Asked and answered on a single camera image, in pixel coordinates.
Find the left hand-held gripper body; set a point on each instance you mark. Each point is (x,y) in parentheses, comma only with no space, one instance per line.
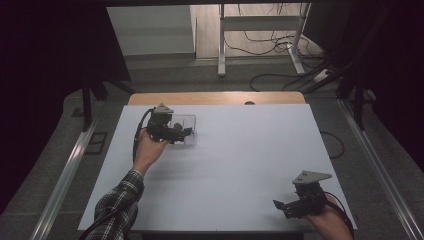
(160,126)

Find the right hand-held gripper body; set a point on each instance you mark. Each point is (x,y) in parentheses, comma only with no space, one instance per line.
(308,196)

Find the clear plastic box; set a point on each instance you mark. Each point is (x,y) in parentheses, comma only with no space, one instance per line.
(190,140)

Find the person's left hand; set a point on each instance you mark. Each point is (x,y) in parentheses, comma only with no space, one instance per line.
(148,153)

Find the person's right hand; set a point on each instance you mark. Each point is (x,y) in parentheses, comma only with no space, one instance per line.
(330,223)

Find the wooden table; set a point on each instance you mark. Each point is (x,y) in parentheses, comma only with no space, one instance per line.
(213,98)

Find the white table cover board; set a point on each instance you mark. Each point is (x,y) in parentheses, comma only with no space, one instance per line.
(240,160)

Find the black floor plate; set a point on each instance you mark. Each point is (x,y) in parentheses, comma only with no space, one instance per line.
(96,142)

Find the black metal stand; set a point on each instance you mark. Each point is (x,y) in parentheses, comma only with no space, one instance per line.
(87,103)
(358,103)

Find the white cabinet panel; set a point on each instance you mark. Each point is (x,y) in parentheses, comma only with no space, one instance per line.
(150,30)

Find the white power strip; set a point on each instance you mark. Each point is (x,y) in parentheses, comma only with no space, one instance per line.
(321,75)

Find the black curtain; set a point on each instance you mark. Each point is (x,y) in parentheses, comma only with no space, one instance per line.
(50,66)
(393,66)

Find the aluminium floor rail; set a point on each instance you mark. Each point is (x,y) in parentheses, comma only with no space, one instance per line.
(383,173)
(63,186)

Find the white metal desk frame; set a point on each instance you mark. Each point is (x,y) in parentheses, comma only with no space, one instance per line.
(260,23)

